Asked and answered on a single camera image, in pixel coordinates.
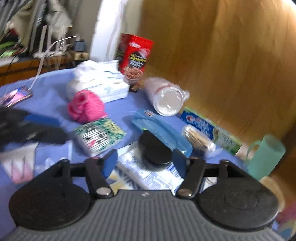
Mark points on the stack of clear plastic cups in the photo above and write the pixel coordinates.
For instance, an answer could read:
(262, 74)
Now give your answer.
(166, 98)

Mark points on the smartphone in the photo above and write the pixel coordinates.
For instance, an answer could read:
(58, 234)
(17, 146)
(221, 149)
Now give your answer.
(16, 96)

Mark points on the wooden board panel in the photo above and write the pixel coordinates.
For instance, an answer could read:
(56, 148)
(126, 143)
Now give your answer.
(236, 58)

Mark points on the blue patterned tablecloth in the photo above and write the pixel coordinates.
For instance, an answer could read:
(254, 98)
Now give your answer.
(138, 217)

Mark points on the blue glasses case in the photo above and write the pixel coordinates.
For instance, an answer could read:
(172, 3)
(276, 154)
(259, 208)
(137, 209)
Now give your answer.
(147, 120)

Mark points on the cotton swab container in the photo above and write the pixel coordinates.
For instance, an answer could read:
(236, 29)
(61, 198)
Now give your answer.
(199, 141)

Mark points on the green plastic mug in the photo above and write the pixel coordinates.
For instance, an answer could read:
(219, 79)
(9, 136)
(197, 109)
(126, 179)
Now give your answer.
(262, 156)

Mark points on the red cereal tin box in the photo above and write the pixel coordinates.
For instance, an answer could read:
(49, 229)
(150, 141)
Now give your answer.
(132, 55)

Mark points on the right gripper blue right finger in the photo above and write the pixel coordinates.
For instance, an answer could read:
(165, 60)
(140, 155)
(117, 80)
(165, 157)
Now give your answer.
(181, 162)

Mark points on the white tissue pack large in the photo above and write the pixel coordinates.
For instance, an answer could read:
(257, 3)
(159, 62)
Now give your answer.
(102, 78)

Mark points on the green patterned tissue pack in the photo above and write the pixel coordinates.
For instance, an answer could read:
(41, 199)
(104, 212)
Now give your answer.
(98, 136)

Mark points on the pink knitted soft ball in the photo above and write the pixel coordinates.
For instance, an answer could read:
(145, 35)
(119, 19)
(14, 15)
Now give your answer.
(86, 107)

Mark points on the red white paper tub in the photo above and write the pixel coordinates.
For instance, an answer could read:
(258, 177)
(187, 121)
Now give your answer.
(273, 186)

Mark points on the white blue wet wipes pack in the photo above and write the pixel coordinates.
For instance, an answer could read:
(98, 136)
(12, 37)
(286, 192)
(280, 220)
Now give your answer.
(144, 176)

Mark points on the black oval case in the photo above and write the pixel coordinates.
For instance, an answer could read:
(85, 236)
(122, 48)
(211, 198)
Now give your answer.
(154, 153)

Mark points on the Crest toothpaste box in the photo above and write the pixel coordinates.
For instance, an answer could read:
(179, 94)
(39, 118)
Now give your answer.
(215, 133)

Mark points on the black power adapter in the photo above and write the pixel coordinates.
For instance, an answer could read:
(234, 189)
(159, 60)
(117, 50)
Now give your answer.
(80, 46)

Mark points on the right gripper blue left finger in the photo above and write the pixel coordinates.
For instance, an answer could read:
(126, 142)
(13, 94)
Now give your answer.
(108, 163)

